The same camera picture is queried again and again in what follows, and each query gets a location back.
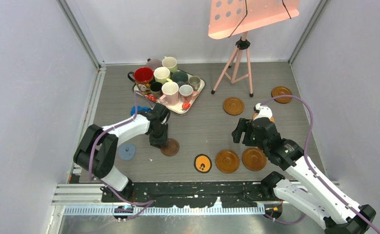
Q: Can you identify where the woven orange rattan coaster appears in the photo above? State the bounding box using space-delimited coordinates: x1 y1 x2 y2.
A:
252 113 275 123

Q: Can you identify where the glossy brown grooved wooden coaster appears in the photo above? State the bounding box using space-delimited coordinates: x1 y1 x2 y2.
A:
242 148 267 171

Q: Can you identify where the dark brown wooden coaster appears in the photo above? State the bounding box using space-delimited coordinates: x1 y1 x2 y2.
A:
160 138 180 156

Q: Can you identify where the blue smiley foam coaster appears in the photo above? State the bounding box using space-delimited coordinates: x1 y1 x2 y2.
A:
118 144 136 161

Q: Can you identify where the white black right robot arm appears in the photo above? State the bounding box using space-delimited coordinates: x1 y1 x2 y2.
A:
231 117 376 234

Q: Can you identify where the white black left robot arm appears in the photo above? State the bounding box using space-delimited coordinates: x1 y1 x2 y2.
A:
73 103 170 202

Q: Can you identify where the orange black-rimmed coaster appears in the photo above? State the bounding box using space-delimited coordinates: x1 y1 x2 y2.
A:
194 154 212 174

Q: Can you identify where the white serving tray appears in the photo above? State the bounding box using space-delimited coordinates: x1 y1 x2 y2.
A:
132 69 205 116

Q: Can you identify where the blue toy car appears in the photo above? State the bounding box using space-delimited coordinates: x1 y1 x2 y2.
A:
130 106 151 116

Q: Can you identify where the black small mug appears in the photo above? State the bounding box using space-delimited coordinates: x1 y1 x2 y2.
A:
150 82 163 99

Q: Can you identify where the cream white mug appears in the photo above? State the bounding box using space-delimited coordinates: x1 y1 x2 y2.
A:
154 67 172 85

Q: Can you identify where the red black mug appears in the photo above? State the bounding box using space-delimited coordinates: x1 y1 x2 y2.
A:
127 67 154 95

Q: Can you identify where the dark teal mug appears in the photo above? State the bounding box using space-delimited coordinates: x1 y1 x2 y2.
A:
171 71 189 87

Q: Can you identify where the grey small mug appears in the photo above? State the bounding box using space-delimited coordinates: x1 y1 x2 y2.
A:
188 76 201 91

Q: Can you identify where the mauve mug at back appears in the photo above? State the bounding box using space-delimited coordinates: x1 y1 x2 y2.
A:
146 58 162 71

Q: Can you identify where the pale green mug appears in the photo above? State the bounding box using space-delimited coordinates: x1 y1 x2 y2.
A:
161 57 178 73

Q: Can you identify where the pink music stand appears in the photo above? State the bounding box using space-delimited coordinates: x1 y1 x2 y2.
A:
208 0 300 98

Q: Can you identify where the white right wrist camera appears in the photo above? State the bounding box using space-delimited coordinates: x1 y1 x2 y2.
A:
254 103 273 119

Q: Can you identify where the pink handled floral mug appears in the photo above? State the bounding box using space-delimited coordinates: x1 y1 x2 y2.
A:
179 84 199 103

